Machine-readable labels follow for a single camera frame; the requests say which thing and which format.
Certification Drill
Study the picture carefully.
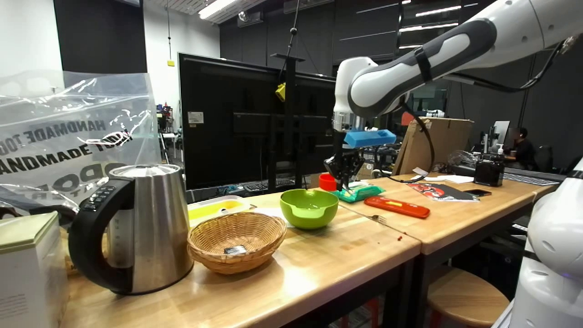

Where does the flat yellow tray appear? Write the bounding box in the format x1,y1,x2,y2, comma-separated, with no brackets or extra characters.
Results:
186,198,246,228

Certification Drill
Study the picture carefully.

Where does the woven wicker basket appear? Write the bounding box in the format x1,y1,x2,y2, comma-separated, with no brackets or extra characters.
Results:
186,209,288,277

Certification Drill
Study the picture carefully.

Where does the white box with green lid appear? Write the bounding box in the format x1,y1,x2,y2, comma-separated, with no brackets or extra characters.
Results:
0,211,70,328

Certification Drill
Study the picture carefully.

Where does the small black device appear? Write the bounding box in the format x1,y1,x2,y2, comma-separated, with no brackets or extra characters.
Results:
472,155,507,188

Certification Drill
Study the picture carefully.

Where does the white paper sheet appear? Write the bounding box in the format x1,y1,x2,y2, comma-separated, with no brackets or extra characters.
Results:
412,173,476,186

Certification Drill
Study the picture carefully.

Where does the round wooden stool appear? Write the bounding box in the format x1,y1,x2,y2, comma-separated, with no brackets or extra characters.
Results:
427,268,511,328

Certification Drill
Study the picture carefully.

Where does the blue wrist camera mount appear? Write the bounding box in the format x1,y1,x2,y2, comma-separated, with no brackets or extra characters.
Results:
343,127,399,149

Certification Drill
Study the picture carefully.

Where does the red and black magazine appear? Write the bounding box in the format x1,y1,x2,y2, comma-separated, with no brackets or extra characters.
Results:
407,178,481,204

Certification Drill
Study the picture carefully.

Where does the seated person in black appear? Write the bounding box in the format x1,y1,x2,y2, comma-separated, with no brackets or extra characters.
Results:
503,124,543,171

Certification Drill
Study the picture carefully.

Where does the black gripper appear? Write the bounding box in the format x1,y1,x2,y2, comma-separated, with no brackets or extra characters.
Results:
327,147,367,191

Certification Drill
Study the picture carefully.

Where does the small orange cup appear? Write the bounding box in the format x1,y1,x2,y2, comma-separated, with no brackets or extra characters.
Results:
318,171,339,193

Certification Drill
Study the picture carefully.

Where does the small metal item in basket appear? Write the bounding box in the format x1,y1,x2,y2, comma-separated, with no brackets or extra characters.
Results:
223,242,250,259

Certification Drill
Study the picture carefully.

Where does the green plastic bowl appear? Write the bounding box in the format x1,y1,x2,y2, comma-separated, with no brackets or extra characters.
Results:
279,188,341,231

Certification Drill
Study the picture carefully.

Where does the large black monitor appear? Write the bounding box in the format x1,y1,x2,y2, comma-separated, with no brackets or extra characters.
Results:
177,53,352,193

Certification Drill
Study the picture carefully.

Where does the stainless steel electric kettle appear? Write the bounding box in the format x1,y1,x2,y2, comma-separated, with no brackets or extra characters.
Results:
68,162,197,297

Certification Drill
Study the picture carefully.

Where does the brown cardboard box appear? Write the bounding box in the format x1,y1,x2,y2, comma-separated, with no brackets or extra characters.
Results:
392,116,478,178

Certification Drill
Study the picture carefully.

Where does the black monitor stand pole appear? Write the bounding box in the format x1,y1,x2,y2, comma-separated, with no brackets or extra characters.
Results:
270,53,307,189

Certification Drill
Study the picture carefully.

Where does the flat red-orange case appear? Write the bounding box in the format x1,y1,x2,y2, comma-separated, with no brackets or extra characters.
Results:
363,195,432,220

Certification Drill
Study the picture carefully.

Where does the long ceiling light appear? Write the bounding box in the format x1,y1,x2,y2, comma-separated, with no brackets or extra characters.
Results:
197,0,241,22

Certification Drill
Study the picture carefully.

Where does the clear printed plastic bag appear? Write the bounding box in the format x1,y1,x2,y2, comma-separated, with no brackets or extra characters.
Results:
0,71,161,215

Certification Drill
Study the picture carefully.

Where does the green wet wipes pack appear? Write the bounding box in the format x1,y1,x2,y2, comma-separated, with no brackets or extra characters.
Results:
336,182,387,204

